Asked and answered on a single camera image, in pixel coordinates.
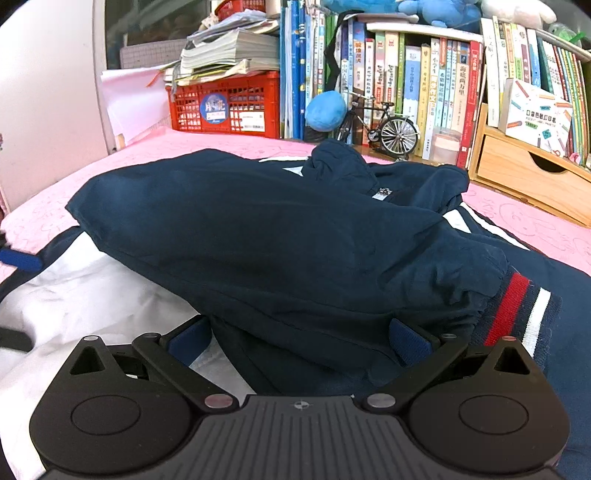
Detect blue plush ball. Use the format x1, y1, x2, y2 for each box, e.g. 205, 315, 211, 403
305, 91, 348, 132

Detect pink plastic cup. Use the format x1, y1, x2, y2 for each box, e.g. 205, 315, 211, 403
431, 129, 462, 166

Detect small red basket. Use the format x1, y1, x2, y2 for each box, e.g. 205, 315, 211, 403
213, 0, 267, 21

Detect blue plush toy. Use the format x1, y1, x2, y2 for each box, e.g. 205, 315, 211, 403
321, 0, 483, 31

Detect red plastic crate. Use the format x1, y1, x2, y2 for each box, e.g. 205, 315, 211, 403
167, 71, 281, 138

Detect wooden drawer box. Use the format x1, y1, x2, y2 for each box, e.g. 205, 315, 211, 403
468, 102, 591, 228

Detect grey grid board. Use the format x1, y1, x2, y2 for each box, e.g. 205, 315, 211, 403
119, 39, 188, 71

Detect navy jacket with white lining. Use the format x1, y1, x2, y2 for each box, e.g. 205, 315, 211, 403
0, 138, 591, 480

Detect black model bicycle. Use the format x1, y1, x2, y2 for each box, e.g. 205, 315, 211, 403
335, 88, 422, 162

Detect row of shelved books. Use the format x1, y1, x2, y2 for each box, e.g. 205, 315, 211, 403
279, 0, 591, 169

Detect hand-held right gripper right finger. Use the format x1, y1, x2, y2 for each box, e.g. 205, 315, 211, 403
362, 318, 532, 412

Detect dark glass window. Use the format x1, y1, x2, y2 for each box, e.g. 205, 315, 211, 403
104, 0, 218, 70

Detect black strap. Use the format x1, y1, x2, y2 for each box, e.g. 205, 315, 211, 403
323, 11, 356, 93

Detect stack of books and papers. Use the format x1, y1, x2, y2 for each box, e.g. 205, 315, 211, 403
164, 11, 281, 88

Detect white plush toy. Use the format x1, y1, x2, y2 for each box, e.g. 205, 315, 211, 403
480, 0, 557, 29

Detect white paper sheet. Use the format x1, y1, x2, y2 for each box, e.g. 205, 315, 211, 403
100, 67, 174, 141

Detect white colourful printed box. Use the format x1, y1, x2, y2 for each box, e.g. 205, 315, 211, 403
498, 78, 574, 153

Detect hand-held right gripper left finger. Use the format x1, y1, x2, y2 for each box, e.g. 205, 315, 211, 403
69, 315, 241, 411

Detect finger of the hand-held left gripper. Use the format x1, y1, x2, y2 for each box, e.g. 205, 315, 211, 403
0, 233, 43, 274
0, 328, 34, 353

